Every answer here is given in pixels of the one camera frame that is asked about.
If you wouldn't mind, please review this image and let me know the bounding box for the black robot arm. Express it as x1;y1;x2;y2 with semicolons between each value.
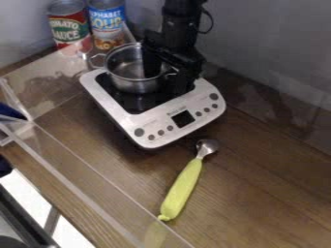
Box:
142;0;213;96

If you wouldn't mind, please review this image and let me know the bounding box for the silver metal pot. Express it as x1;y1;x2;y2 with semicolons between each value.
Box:
89;43;176;94

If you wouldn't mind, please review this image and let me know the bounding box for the green handled ice cream scoop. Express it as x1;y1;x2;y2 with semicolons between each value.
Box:
157;139;220;222

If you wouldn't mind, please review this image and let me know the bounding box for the tomato sauce can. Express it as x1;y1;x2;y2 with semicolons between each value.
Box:
46;0;92;55

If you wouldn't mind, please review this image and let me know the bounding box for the alphabet soup can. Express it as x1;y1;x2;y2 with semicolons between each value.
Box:
86;0;125;50

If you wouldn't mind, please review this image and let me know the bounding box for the black table frame leg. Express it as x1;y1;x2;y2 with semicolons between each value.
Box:
0;184;61;248

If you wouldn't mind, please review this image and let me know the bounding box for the white and black stove top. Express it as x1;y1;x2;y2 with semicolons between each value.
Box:
78;69;226;149

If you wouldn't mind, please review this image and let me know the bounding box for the clear acrylic barrier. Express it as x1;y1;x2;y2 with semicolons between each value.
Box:
0;84;193;248

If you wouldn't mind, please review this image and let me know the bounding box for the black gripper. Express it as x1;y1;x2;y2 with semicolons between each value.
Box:
142;15;201;97

